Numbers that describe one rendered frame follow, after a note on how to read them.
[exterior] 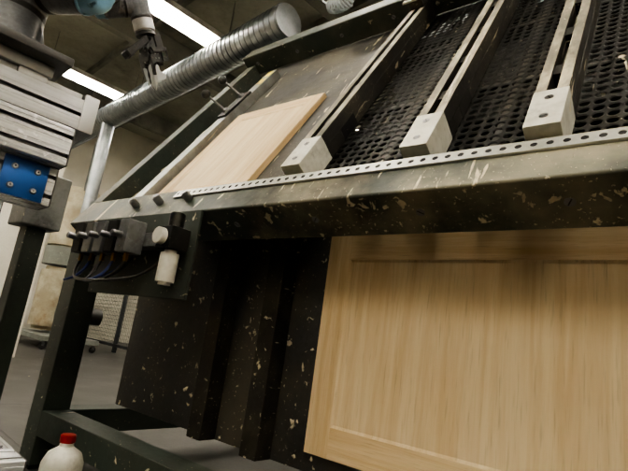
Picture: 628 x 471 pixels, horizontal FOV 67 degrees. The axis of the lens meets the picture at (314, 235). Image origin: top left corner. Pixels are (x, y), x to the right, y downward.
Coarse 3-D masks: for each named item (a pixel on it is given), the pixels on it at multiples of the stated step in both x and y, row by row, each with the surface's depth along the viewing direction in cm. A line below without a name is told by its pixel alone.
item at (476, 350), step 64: (384, 256) 116; (448, 256) 106; (512, 256) 98; (576, 256) 91; (384, 320) 112; (448, 320) 103; (512, 320) 95; (576, 320) 88; (320, 384) 118; (384, 384) 108; (448, 384) 99; (512, 384) 92; (576, 384) 86; (320, 448) 114; (384, 448) 104; (448, 448) 96; (512, 448) 89; (576, 448) 83
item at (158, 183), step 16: (272, 80) 215; (256, 96) 206; (240, 112) 199; (208, 128) 190; (224, 128) 192; (192, 144) 183; (208, 144) 185; (176, 160) 176; (192, 160) 178; (160, 176) 170; (144, 192) 164
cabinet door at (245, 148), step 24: (312, 96) 169; (240, 120) 187; (264, 120) 174; (288, 120) 162; (216, 144) 177; (240, 144) 165; (264, 144) 154; (192, 168) 167; (216, 168) 156; (240, 168) 146; (264, 168) 142; (168, 192) 159
